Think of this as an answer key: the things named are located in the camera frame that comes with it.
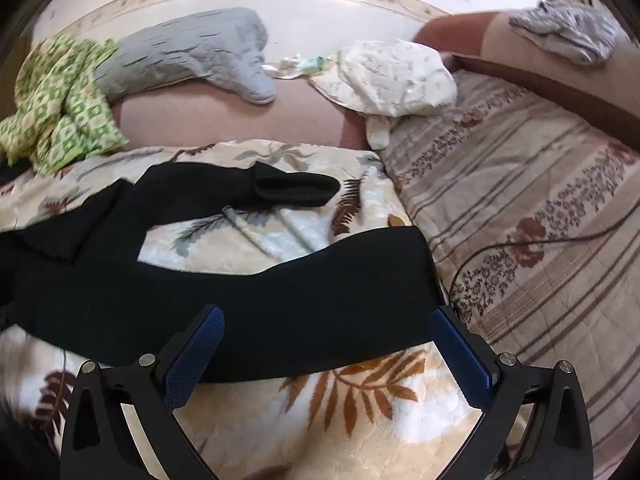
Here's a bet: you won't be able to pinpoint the black cable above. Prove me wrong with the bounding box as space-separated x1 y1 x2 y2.
448 210 631 311

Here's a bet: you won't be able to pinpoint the green patterned quilt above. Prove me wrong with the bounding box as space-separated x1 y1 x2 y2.
0 34 130 176

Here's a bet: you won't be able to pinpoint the striped floral bedsheet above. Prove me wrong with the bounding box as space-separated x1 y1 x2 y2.
380 67 640 480

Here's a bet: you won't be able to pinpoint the grey quilted pillow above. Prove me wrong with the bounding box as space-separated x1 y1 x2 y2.
95 7 278 106

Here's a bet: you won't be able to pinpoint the grey white crumpled cloth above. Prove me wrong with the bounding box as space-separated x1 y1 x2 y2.
509 0 623 66

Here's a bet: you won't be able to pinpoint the black pants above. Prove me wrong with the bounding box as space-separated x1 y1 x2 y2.
0 162 443 383

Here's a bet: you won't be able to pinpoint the pink bed sheet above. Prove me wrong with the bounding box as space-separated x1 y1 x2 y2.
107 77 371 151

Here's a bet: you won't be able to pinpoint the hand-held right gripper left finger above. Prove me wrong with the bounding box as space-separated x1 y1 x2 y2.
60 304 226 480

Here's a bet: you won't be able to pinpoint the brown sofa armrest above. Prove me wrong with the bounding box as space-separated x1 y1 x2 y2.
412 10 640 133

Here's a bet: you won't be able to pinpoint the white floral pillow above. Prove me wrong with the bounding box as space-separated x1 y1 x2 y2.
309 39 458 151

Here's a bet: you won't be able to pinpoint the small white green cloth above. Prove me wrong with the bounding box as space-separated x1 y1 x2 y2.
262 52 341 81

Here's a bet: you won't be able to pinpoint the dark cloth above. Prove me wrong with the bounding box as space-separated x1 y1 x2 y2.
0 157 33 182

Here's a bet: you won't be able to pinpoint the leaf print fleece blanket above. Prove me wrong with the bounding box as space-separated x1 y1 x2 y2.
0 140 481 480

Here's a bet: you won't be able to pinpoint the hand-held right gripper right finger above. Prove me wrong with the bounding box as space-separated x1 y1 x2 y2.
429 305 596 480

